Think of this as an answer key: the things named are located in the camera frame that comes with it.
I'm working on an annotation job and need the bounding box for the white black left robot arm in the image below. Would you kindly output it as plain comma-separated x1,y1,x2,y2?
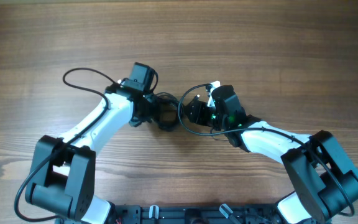
18,83,159,223

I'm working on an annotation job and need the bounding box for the black camera cable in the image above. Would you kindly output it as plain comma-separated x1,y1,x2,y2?
13,63,160,223
177,83,356,218

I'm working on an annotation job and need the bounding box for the black left camera cable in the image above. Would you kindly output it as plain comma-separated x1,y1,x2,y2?
13,63,160,223

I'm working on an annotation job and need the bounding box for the black aluminium base frame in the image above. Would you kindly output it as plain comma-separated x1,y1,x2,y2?
54,203,291,224

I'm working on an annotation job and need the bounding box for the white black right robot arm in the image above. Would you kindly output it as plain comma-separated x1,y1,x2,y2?
178,82,358,223

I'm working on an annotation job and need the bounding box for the black right camera cable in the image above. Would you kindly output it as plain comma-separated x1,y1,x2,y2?
177,83,356,218

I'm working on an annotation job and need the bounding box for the black USB-A cable blue plug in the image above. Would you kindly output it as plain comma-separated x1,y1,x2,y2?
152,91,201,132

